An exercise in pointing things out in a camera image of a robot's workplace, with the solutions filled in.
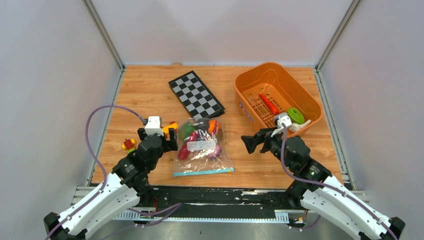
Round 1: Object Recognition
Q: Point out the red toy chili pepper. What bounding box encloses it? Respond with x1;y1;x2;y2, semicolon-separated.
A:
177;131;198;160

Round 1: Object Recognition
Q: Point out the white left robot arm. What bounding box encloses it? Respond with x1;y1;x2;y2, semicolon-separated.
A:
43;128;178;240

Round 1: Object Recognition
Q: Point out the orange plastic basket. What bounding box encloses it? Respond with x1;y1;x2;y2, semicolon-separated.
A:
234;62;324;137

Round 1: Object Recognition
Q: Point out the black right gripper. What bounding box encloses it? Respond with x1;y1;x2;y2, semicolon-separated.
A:
241;127;295;171

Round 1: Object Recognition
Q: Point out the green toy pepper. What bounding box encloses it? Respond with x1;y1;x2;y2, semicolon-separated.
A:
178;122;196;141

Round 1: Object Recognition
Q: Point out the orange red toy carrot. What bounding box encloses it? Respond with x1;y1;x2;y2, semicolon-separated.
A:
258;93;280;116

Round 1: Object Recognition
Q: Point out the red green toy brick car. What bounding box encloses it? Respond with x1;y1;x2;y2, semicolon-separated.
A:
121;138;136;154

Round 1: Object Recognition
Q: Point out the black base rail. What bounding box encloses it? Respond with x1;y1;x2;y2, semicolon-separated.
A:
134;186;306;219

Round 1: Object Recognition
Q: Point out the black white chessboard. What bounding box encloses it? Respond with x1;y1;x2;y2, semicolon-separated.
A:
168;70;225;120

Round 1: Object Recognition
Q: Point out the orange toy fruit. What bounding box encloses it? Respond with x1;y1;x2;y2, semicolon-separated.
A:
207;119;220;135

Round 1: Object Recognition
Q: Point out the clear zip top bag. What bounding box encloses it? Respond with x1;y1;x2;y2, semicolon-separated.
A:
172;117;235;177

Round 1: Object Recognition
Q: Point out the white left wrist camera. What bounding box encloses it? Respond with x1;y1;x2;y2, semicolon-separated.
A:
144;116;164;137

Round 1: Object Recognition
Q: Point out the purple toy onion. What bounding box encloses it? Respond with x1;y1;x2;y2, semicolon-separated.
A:
206;144;222;159

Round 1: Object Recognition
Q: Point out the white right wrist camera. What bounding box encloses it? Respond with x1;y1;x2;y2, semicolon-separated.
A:
271;112;293;137

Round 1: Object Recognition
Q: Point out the dark purple toy apple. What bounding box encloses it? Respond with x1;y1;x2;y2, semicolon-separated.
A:
192;119;210;132

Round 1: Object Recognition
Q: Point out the yellow toy brick car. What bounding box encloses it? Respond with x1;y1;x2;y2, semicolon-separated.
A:
161;121;178;137

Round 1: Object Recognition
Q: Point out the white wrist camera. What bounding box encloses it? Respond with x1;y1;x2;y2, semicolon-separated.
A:
144;116;164;137
271;112;293;137

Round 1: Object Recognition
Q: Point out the green toy avocado half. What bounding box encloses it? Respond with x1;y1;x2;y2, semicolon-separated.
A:
287;107;306;125

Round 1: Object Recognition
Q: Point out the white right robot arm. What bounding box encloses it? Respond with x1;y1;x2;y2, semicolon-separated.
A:
241;127;406;240

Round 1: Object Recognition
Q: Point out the white toy garlic bulb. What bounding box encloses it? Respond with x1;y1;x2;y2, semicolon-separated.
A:
288;119;312;133

